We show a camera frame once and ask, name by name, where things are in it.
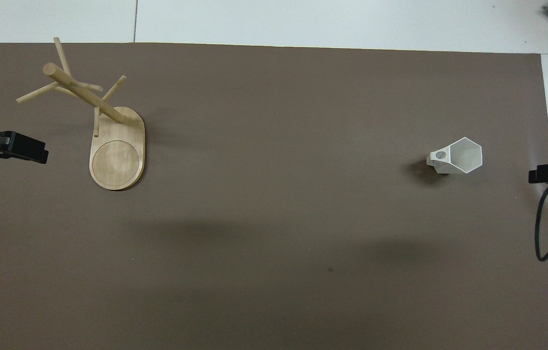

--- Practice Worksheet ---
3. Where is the white hexagonal cup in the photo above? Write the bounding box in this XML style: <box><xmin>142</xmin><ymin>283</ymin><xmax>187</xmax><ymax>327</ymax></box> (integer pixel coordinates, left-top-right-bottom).
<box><xmin>426</xmin><ymin>137</ymin><xmax>483</xmax><ymax>175</ymax></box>

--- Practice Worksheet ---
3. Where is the wooden cup rack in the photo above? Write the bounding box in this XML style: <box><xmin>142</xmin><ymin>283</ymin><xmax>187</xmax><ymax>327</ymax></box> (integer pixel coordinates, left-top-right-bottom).
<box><xmin>16</xmin><ymin>37</ymin><xmax>146</xmax><ymax>191</ymax></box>

